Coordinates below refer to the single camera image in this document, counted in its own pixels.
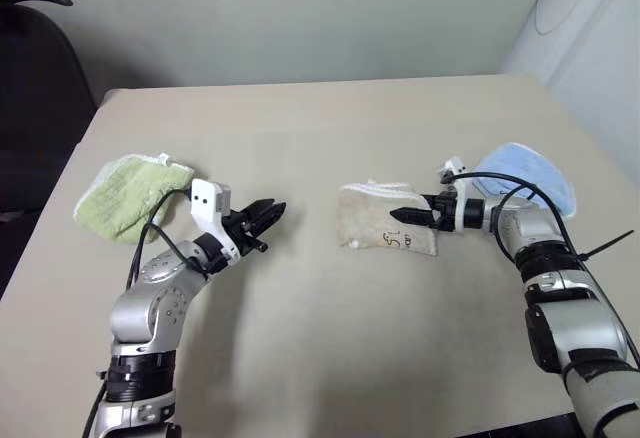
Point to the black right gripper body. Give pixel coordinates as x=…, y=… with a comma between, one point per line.
x=445, y=210

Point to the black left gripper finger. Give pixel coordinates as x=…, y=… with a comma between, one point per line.
x=262, y=206
x=272, y=215

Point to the white rounded appliance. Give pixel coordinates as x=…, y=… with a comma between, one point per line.
x=590, y=33

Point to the blue cloth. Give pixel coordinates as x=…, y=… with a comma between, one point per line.
x=525, y=168

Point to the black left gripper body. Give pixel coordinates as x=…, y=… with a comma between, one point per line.
x=242, y=230

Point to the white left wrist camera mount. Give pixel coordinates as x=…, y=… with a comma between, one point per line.
x=202, y=200

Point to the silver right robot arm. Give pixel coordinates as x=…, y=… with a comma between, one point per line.
x=575, y=318

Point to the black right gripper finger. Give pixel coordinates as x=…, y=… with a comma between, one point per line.
x=412, y=212
x=415, y=221

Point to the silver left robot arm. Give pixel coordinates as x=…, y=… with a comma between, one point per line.
x=150, y=303

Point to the black zip tie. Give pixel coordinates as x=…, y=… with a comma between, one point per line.
x=610, y=244

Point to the green cloth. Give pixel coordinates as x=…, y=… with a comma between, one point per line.
x=120, y=193

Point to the beige cloth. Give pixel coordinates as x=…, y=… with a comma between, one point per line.
x=360, y=223

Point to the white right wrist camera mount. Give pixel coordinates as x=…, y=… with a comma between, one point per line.
x=465, y=193

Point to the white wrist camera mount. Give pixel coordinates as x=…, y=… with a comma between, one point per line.
x=202, y=200
x=465, y=193

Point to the black office chair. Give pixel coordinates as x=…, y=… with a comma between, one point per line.
x=35, y=83

